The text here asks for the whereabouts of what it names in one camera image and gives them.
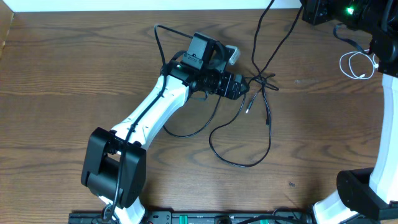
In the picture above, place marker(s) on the cardboard side panel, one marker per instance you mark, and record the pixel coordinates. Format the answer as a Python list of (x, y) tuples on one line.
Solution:
[(6, 18)]

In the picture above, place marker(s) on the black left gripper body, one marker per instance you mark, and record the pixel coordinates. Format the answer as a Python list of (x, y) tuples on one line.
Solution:
[(224, 82)]

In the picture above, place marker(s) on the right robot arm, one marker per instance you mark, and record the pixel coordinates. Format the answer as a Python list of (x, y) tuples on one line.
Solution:
[(367, 195)]

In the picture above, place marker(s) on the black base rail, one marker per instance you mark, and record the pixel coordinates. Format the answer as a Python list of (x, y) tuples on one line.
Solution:
[(163, 215)]

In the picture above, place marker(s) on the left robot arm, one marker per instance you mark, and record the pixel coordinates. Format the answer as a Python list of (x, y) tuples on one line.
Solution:
[(114, 168)]

